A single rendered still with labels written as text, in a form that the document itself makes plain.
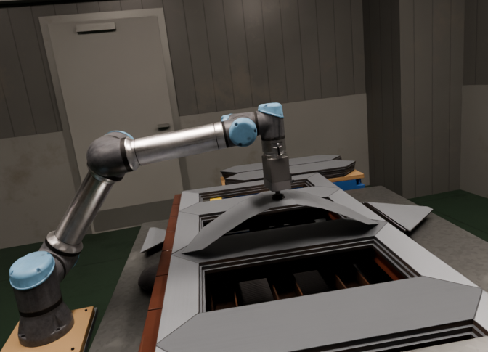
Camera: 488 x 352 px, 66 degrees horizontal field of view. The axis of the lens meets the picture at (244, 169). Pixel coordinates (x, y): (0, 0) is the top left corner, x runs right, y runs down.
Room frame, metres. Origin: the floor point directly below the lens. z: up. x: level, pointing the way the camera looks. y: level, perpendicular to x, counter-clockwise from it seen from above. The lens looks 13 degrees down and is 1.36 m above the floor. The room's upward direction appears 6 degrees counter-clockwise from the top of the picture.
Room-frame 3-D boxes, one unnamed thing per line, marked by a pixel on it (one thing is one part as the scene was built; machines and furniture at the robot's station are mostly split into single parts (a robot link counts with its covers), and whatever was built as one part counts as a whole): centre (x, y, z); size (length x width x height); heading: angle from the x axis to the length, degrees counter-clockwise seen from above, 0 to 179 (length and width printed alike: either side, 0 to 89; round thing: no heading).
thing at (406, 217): (1.47, -0.64, 0.77); 0.45 x 0.20 x 0.04; 5
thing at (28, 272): (1.02, 0.64, 0.87); 0.13 x 0.12 x 0.14; 2
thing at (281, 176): (1.17, -0.11, 1.08); 0.10 x 0.09 x 0.16; 103
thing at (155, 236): (1.68, 0.43, 0.70); 0.39 x 0.12 x 0.04; 5
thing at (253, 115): (1.15, 0.00, 1.24); 0.11 x 0.11 x 0.08; 2
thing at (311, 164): (2.21, -0.26, 0.82); 0.80 x 0.40 x 0.06; 95
